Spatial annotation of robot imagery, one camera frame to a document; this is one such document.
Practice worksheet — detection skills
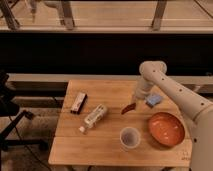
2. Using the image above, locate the red chili pepper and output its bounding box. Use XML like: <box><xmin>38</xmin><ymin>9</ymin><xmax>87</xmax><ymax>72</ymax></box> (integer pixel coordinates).
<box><xmin>121</xmin><ymin>103</ymin><xmax>136</xmax><ymax>115</ymax></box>

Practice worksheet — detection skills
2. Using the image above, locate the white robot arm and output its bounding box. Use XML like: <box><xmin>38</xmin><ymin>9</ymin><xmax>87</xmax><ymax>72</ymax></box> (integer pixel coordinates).
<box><xmin>133</xmin><ymin>61</ymin><xmax>213</xmax><ymax>171</ymax></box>

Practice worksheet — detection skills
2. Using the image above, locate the white ceramic cup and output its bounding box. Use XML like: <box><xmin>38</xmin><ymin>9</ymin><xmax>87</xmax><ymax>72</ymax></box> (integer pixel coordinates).
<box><xmin>119</xmin><ymin>127</ymin><xmax>141</xmax><ymax>150</ymax></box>

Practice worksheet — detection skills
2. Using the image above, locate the blue sponge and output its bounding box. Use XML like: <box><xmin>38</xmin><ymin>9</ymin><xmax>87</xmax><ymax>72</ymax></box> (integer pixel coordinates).
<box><xmin>146</xmin><ymin>94</ymin><xmax>163</xmax><ymax>107</ymax></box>

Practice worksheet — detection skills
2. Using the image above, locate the orange bowl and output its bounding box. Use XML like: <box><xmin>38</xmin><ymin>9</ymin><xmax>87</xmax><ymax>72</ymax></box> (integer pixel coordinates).
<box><xmin>148</xmin><ymin>112</ymin><xmax>185</xmax><ymax>147</ymax></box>

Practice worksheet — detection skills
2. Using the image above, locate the wooden table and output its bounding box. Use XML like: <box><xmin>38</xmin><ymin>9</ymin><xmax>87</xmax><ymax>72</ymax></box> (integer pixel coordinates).
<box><xmin>49</xmin><ymin>80</ymin><xmax>192</xmax><ymax>167</ymax></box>

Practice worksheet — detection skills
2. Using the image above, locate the clear plastic bottle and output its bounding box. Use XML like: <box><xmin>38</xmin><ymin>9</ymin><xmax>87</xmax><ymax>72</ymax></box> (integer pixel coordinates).
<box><xmin>79</xmin><ymin>104</ymin><xmax>108</xmax><ymax>133</ymax></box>

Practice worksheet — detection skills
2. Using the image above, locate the black chair base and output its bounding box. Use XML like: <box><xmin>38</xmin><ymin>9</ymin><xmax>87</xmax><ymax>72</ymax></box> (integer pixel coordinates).
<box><xmin>0</xmin><ymin>71</ymin><xmax>49</xmax><ymax>152</ymax></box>

